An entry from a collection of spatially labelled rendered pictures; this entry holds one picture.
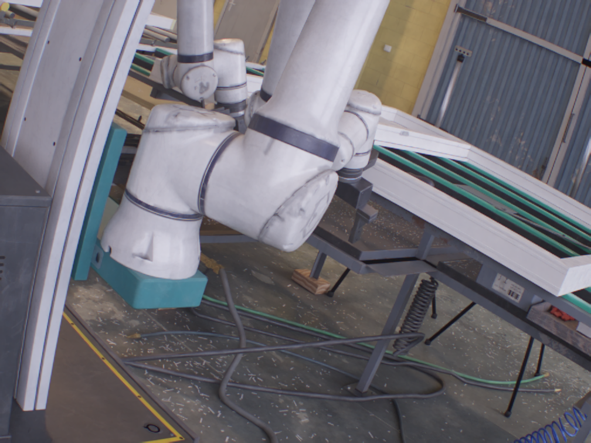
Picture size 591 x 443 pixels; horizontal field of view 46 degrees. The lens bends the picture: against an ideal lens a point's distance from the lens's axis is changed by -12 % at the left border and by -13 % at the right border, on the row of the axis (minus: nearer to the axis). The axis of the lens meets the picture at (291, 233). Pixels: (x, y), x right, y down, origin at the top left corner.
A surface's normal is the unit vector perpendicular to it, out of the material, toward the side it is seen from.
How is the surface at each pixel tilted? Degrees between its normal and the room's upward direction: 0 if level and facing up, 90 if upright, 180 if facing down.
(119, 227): 68
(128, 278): 90
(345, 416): 0
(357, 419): 0
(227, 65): 91
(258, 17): 90
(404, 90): 90
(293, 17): 111
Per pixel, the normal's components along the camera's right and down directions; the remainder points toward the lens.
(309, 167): 0.55, 0.32
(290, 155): 0.04, 0.10
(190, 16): -0.11, 0.41
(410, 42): -0.62, 0.00
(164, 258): 0.43, 0.07
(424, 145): 0.70, 0.43
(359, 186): 0.16, -0.75
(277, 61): -0.52, 0.44
